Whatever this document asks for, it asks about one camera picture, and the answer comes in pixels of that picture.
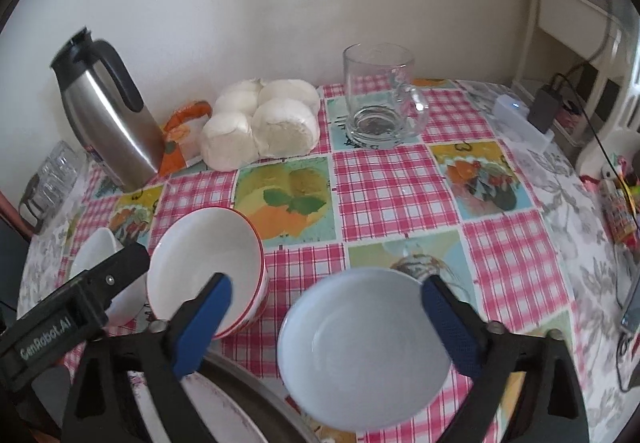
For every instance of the small pale blue bowl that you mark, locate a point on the small pale blue bowl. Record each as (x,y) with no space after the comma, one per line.
(360,348)

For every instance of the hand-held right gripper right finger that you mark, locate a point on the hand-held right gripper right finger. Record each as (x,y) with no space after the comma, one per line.
(452,328)

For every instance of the black charger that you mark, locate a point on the black charger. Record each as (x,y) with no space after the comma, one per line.
(547,105)

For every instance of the stainless steel thermos jug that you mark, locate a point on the stainless steel thermos jug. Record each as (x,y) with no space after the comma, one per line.
(110,123)

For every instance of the white square bowl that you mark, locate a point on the white square bowl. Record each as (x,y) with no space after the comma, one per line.
(97,253)

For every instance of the colourful candy tube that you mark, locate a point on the colourful candy tube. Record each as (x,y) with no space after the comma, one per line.
(620,210)

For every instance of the pink checked printed tablecloth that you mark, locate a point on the pink checked printed tablecloth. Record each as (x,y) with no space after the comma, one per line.
(380,193)

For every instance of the white shelf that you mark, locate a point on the white shelf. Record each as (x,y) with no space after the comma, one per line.
(565,18)

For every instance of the stainless steel basin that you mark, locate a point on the stainless steel basin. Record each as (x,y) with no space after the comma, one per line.
(262,390)

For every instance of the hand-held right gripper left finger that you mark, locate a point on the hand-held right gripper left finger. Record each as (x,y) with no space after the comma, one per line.
(202,328)

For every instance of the orange snack packet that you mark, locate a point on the orange snack packet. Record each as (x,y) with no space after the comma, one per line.
(177,143)

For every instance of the clear glass cup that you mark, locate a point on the clear glass cup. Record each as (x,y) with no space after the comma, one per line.
(67,160)
(50,183)

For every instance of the clear glass mug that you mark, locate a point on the clear glass mug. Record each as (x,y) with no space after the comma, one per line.
(375,113)

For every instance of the bag of white steamed buns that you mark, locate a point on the bag of white steamed buns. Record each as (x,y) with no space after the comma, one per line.
(265,123)

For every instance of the white power strip with charger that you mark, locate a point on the white power strip with charger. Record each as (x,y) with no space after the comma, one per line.
(517,115)

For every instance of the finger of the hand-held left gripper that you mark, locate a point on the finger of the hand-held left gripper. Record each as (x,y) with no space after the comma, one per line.
(120,268)

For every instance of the smartphone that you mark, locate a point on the smartphone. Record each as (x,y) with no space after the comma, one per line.
(632,308)

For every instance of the round floral rim plate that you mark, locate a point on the round floral rim plate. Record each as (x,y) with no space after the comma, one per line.
(215,412)

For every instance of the strawberry print bowl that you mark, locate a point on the strawberry print bowl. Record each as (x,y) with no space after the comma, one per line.
(200,253)

